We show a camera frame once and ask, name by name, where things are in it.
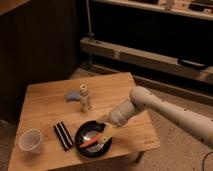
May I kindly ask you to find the beige cylindrical gripper body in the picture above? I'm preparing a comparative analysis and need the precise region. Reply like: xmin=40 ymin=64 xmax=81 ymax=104
xmin=108 ymin=99 xmax=135 ymax=127

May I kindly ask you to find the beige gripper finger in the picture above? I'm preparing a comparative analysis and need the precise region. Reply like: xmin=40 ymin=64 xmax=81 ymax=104
xmin=96 ymin=115 xmax=108 ymax=123
xmin=98 ymin=124 xmax=115 ymax=145

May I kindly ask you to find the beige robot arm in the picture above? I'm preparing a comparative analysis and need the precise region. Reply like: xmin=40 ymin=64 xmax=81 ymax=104
xmin=97 ymin=86 xmax=213 ymax=149

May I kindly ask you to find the orange carrot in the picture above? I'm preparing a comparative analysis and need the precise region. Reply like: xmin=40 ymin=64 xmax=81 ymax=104
xmin=79 ymin=134 xmax=100 ymax=148

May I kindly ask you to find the small clear bottle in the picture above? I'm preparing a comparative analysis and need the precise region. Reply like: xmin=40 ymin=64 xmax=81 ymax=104
xmin=79 ymin=84 xmax=91 ymax=112

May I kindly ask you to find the blue grey sponge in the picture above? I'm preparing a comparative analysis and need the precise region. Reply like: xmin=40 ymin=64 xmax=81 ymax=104
xmin=65 ymin=92 xmax=80 ymax=102

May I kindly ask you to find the wooden table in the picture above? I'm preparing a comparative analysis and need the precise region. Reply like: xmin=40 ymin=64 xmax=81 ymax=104
xmin=8 ymin=73 xmax=160 ymax=171

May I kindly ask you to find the metal shelf rack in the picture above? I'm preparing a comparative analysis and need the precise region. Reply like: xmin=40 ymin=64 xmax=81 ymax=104
xmin=77 ymin=0 xmax=213 ymax=100

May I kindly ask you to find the black handle on shelf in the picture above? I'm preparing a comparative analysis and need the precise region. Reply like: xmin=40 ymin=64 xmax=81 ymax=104
xmin=177 ymin=58 xmax=209 ymax=70

